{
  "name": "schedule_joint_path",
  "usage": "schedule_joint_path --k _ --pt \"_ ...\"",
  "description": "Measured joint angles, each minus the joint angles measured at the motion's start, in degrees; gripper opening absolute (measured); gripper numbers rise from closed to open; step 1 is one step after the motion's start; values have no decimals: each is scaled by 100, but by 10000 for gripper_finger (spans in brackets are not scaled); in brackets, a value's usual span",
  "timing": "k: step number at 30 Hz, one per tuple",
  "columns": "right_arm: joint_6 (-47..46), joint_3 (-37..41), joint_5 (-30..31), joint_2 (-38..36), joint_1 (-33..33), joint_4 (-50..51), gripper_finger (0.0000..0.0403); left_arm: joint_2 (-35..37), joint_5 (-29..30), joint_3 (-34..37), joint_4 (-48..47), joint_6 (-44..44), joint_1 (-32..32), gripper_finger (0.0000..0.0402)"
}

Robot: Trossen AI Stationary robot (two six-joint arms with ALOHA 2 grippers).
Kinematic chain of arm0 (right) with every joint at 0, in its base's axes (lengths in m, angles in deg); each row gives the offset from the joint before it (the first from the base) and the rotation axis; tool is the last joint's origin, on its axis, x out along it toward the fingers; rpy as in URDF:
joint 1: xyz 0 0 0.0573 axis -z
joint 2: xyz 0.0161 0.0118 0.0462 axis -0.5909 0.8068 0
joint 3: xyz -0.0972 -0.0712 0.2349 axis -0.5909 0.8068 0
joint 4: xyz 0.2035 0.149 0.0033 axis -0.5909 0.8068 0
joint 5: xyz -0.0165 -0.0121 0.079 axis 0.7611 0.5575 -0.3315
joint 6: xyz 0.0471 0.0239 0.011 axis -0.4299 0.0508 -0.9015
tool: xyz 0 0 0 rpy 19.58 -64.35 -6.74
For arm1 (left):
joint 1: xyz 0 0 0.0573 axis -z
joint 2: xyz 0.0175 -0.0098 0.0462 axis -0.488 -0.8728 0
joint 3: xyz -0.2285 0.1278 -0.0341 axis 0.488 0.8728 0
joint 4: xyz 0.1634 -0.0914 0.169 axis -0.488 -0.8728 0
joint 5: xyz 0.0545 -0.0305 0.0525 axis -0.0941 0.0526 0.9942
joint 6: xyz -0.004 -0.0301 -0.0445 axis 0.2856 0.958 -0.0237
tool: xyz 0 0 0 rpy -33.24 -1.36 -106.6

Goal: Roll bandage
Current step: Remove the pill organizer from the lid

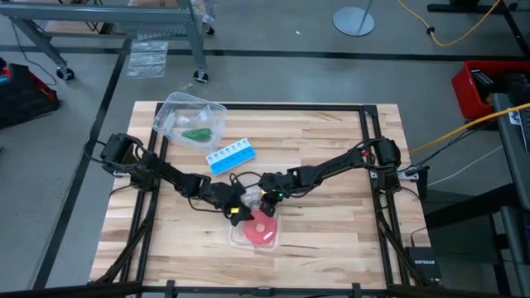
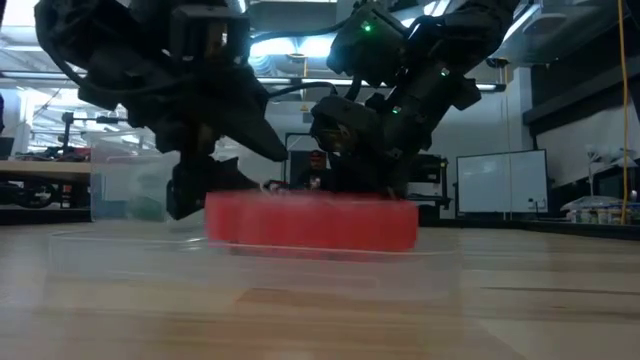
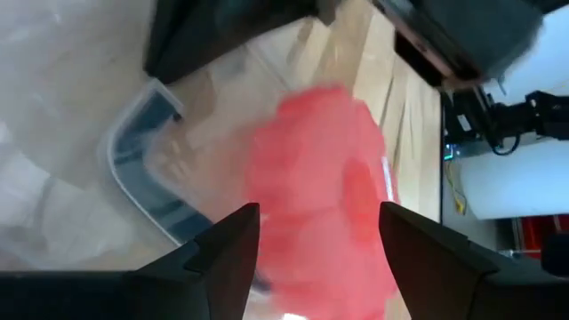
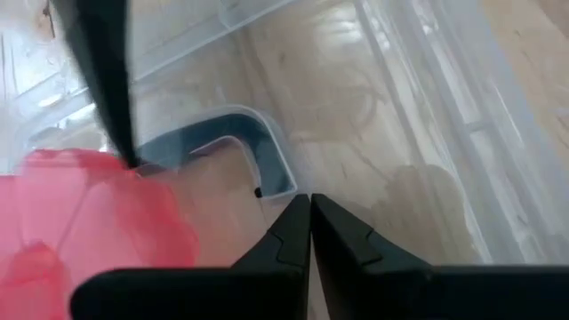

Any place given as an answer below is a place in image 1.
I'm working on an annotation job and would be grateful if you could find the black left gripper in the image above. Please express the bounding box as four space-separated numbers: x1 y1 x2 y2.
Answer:
200 180 255 228

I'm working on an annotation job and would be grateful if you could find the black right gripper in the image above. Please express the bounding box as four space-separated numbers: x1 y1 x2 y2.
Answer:
258 171 292 219

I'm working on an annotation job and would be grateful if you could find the green elastic bandage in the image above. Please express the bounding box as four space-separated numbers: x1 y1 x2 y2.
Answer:
181 127 214 142

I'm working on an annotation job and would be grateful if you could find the blue white pill organizer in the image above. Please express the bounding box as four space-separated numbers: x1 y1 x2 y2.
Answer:
205 138 257 176

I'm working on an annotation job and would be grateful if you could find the clear plastic container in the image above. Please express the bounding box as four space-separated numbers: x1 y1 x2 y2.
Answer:
152 91 229 152

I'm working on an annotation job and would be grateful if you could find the grey power strip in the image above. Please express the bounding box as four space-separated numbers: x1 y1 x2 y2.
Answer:
399 166 431 182

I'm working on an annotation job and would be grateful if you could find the clear plastic floor bag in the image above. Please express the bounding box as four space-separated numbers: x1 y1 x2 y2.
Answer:
126 40 170 79

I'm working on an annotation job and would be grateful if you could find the round grey stand base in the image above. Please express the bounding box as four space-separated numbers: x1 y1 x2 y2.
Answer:
333 0 376 37

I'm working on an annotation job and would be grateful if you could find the red plastic bin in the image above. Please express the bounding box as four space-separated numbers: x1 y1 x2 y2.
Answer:
450 60 530 121

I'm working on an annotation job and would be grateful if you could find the grey metal cart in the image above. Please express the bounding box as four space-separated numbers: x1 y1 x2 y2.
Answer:
0 0 216 84

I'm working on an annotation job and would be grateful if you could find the black red toolbox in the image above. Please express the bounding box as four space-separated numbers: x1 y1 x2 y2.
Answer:
0 57 60 129

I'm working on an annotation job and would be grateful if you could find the grey desk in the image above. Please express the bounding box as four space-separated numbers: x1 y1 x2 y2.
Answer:
492 93 530 298

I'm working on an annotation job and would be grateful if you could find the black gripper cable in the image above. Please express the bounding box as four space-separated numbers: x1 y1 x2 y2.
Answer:
187 171 250 217

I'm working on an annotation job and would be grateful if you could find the black metal table frame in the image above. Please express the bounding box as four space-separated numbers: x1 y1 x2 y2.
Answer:
89 102 431 298

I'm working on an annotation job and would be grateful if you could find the black network switch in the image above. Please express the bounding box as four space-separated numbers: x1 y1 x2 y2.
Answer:
404 247 442 281

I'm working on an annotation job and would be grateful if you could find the white floor cable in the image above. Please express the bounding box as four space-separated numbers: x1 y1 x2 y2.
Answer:
428 144 504 187

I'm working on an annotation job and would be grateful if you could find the thick yellow hanging cable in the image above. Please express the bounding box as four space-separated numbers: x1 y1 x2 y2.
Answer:
409 103 530 155

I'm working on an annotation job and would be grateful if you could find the thin yellow extension cord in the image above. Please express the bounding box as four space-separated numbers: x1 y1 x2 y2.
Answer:
397 0 503 48

